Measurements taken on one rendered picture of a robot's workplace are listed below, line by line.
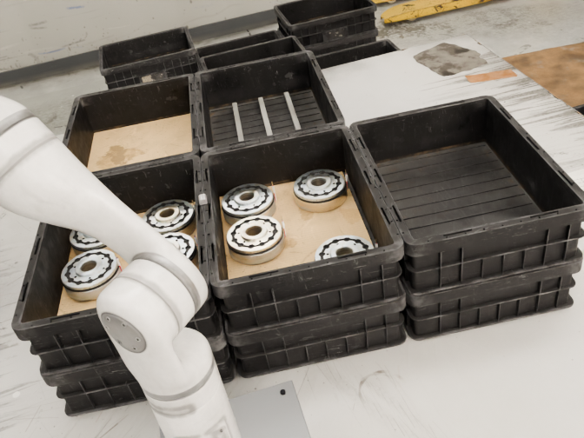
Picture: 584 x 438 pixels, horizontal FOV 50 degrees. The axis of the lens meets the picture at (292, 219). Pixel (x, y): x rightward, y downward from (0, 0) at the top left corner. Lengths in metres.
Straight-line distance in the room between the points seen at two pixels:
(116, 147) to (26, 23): 2.93
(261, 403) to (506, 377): 0.40
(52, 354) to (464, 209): 0.75
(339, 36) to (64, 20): 2.15
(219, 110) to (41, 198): 1.00
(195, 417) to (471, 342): 0.53
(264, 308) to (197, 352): 0.27
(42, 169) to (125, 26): 3.79
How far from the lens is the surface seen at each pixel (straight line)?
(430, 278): 1.03
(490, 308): 1.13
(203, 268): 0.97
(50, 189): 0.68
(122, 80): 2.74
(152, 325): 0.66
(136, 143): 1.57
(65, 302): 1.18
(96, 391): 1.11
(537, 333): 1.16
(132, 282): 0.67
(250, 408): 0.94
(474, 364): 1.10
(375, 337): 1.09
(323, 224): 1.17
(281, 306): 0.99
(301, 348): 1.07
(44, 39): 4.49
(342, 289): 0.99
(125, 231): 0.69
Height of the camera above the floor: 1.56
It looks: 37 degrees down
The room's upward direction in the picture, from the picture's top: 10 degrees counter-clockwise
